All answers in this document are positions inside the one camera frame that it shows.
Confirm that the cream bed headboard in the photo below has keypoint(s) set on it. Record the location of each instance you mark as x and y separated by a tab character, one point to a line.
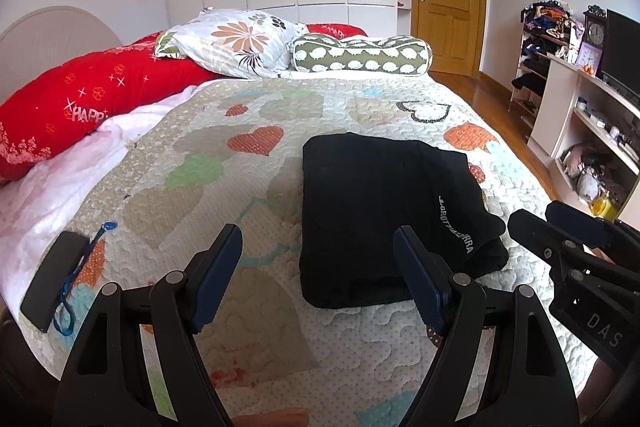
50	32

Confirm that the heart patterned quilt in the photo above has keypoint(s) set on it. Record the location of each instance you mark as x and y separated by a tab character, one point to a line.
200	187

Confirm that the cream desk unit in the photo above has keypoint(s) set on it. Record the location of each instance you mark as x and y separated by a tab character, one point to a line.
560	107

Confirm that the white floral pillow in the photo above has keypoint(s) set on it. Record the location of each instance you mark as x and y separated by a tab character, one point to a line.
235	42

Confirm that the pile of bags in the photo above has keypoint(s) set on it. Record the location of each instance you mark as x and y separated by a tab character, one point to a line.
585	172

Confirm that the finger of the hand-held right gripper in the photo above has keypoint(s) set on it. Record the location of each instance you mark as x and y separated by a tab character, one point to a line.
585	229
535	232

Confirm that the dark mantel clock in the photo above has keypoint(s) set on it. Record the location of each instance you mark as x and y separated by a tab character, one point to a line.
595	29

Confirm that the white bed sheet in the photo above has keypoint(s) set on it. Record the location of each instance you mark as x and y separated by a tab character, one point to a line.
50	187

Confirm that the person's left hand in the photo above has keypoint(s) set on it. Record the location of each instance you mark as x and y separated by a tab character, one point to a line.
272	419

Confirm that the green bolster with white pattern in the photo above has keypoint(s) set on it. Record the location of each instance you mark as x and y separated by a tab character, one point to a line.
360	54

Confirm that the person's right forearm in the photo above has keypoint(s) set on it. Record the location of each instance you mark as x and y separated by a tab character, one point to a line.
602	387

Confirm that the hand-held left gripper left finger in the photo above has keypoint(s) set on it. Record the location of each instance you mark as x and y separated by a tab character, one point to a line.
220	277

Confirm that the black pants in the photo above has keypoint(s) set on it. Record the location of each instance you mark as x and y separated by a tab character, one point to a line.
360	207

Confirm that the red printed pillow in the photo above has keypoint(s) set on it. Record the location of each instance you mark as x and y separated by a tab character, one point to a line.
100	87

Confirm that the black monitor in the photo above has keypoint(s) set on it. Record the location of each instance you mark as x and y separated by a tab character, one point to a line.
622	52

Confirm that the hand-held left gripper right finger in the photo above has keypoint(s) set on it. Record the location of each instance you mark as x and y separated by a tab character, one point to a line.
417	277

